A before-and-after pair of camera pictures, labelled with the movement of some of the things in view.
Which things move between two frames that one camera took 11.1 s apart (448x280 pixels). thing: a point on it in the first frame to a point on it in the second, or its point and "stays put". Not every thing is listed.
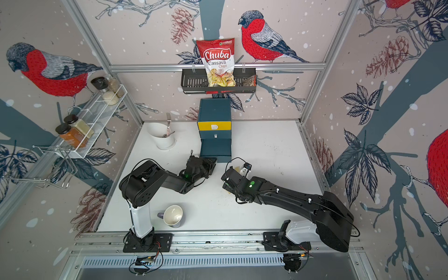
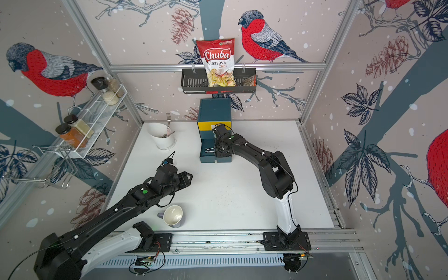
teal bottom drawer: [219, 148] stays put
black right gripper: [227, 189] to [220, 154]
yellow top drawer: [214, 125] stays put
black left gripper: [209, 164] to [185, 179]
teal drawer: [216, 134] stays put
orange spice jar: [75, 139] stays put
